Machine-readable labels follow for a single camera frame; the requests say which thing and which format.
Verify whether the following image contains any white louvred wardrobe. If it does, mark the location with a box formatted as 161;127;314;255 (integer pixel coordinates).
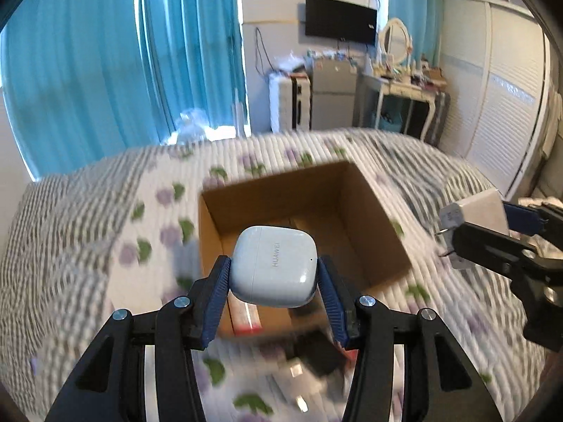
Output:
439;0;556;196

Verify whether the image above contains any blue curtain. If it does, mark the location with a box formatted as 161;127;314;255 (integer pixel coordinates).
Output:
384;0;444;71
138;0;248;139
0;0;148;182

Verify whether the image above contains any clear plastic bag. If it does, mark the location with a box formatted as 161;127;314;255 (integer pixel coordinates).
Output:
168;108;213;144

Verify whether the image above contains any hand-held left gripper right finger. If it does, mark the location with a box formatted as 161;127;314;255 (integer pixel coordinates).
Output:
316;255;506;422

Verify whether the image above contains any white oval vanity mirror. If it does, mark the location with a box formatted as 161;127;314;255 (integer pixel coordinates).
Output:
378;18;415;70

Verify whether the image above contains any white earbuds case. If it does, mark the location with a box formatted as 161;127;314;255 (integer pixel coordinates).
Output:
229;225;318;307

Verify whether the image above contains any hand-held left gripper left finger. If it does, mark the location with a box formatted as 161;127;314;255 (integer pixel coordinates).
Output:
44;256;232;422

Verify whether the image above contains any small white object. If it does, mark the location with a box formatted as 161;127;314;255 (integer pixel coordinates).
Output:
285;357;327;402

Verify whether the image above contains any brown cardboard box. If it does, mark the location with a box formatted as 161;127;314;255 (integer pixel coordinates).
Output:
198;160;414;339

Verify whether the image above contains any white dressing table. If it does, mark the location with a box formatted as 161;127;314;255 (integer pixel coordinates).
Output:
373;69;446;142

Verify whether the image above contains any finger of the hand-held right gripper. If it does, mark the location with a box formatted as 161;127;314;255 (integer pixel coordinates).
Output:
502;201;563;240
451;222;563;284

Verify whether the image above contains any black wall television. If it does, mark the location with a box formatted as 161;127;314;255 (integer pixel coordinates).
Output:
305;0;379;45

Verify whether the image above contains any black flat object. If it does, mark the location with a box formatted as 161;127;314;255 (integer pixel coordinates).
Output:
285;329;349;379

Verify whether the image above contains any white suitcase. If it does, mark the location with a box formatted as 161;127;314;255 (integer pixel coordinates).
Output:
268;74;294;134

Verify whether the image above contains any black wall cable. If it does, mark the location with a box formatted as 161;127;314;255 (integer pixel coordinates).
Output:
254;26;277;76

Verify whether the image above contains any white charger plug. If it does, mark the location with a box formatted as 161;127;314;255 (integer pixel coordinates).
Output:
438;189;511;270

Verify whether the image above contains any grey mini fridge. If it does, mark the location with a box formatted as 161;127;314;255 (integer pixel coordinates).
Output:
311;58;360;132

